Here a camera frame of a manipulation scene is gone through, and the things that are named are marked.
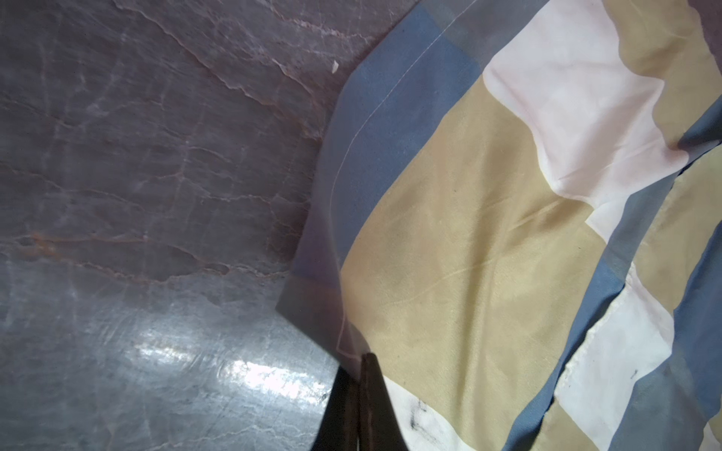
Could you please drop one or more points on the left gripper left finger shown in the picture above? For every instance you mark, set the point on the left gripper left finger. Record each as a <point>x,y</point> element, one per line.
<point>339,427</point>

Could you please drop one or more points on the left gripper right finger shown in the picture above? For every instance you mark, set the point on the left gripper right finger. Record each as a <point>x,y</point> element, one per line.
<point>378,426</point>

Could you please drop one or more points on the blue beige white patchwork pillowcase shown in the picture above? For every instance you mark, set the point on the blue beige white patchwork pillowcase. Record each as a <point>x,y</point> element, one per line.
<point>517,209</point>

